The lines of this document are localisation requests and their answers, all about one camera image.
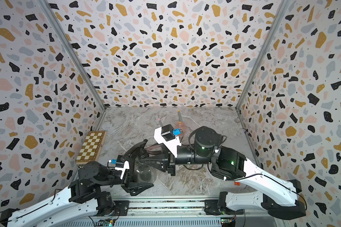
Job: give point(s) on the dark smoky spray bottle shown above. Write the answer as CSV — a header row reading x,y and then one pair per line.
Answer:
x,y
144,173

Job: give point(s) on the wooden chess board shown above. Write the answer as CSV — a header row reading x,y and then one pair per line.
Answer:
x,y
92,147

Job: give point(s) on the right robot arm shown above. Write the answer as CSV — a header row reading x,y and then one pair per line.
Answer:
x,y
279,198

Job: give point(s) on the pink transparent spray bottle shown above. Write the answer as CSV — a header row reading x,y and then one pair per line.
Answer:
x,y
182,127

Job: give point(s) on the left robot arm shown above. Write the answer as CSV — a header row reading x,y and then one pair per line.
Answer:
x,y
83,197

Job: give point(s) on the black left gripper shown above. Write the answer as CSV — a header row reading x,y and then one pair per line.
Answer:
x,y
128,173

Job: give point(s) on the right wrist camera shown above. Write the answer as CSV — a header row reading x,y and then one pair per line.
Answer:
x,y
169,137

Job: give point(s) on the black spray nozzle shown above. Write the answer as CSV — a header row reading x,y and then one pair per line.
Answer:
x,y
137,151

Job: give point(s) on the aluminium frame post left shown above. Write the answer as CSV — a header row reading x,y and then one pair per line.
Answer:
x,y
45,7

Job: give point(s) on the grey yellow spray nozzle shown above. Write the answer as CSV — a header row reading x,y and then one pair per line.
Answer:
x,y
179,116

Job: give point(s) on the aluminium frame post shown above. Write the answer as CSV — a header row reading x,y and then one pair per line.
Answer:
x,y
269,38
45,7

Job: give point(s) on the aluminium frame post right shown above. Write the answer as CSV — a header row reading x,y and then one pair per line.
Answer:
x,y
269,38

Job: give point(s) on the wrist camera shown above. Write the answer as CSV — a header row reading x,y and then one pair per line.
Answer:
x,y
120,166
169,137

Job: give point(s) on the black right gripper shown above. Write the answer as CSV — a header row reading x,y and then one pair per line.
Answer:
x,y
171,161

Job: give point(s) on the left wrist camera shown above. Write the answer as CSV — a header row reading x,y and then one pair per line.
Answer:
x,y
120,166

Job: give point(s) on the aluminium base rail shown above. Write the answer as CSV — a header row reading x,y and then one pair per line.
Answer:
x,y
174,211

